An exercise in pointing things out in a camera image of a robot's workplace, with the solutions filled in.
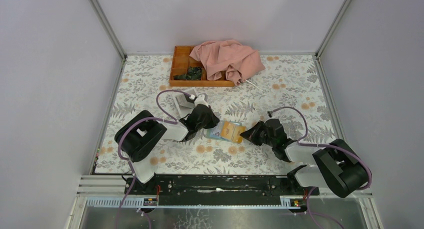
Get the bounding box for gold VIP credit card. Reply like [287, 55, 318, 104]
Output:
[220, 121, 246, 142]

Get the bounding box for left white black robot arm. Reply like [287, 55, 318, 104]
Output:
[114, 104, 220, 195]

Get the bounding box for white slotted cable duct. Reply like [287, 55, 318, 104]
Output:
[86, 196, 305, 210]

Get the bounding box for wooden compartment tray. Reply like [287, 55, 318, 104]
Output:
[168, 45, 235, 87]

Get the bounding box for floral patterned table mat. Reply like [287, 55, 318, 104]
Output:
[94, 55, 338, 175]

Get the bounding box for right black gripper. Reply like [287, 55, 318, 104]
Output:
[240, 121, 276, 148]

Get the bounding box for green card holder wallet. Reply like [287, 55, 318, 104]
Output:
[206, 120, 242, 143]

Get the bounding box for dark green crumpled item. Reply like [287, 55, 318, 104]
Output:
[173, 66, 203, 81]

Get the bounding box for pink cloth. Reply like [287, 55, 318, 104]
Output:
[189, 39, 266, 86]

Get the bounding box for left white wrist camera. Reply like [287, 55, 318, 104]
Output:
[188, 93, 209, 108]

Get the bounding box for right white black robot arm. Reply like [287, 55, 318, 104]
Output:
[240, 118, 370, 198]

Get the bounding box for white plastic card box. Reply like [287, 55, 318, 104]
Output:
[172, 87, 208, 118]

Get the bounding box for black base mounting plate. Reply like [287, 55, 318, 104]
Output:
[124, 174, 320, 202]

